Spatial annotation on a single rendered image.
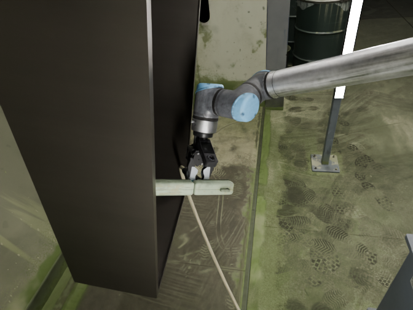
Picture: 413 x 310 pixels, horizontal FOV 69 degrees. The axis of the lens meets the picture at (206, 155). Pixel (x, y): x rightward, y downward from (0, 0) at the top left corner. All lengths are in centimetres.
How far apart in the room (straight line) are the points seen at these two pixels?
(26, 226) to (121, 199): 121
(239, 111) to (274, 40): 197
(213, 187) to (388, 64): 63
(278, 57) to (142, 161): 230
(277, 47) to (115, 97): 233
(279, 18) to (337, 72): 194
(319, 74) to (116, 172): 61
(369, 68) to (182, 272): 145
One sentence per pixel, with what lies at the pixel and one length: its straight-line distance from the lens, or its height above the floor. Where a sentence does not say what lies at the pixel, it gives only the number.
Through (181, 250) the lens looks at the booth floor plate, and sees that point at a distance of 195.
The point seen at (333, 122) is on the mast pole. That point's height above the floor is 41.
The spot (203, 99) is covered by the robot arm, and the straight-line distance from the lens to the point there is 100.
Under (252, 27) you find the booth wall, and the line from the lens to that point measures 282.
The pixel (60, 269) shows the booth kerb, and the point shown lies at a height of 10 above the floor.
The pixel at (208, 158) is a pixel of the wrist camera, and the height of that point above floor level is 103.
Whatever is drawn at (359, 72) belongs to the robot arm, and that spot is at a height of 129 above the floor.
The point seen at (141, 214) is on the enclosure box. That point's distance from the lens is 90.
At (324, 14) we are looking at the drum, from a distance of 331.
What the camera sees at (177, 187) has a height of 95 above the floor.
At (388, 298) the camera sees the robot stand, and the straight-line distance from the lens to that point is 162.
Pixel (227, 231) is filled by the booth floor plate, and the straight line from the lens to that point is 199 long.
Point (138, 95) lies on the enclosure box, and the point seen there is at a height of 138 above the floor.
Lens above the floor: 165
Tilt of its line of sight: 39 degrees down
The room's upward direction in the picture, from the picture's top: 8 degrees counter-clockwise
